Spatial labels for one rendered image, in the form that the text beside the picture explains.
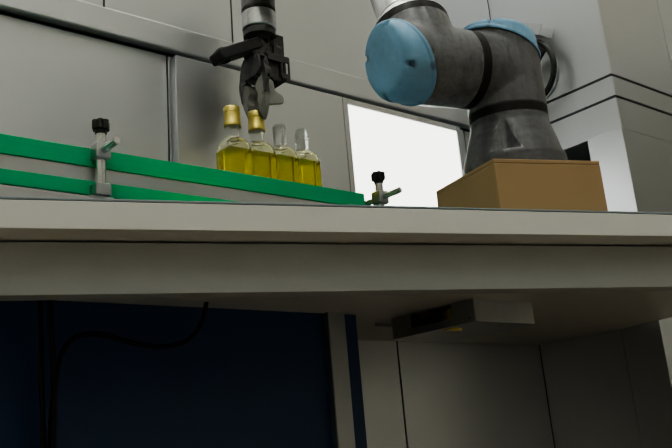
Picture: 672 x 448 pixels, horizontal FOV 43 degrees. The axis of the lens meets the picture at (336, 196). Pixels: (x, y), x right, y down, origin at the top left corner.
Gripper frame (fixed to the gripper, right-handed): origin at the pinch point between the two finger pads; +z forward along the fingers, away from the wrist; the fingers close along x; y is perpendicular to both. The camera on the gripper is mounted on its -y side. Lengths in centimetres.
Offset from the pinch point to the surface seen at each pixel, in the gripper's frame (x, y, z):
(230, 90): 12.0, 2.0, -10.9
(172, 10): 15.3, -10.5, -29.0
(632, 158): -24, 105, -1
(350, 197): -14.1, 12.1, 20.2
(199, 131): 12.1, -6.3, 0.5
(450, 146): 11, 74, -10
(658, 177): -25, 117, 3
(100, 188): -16, -42, 27
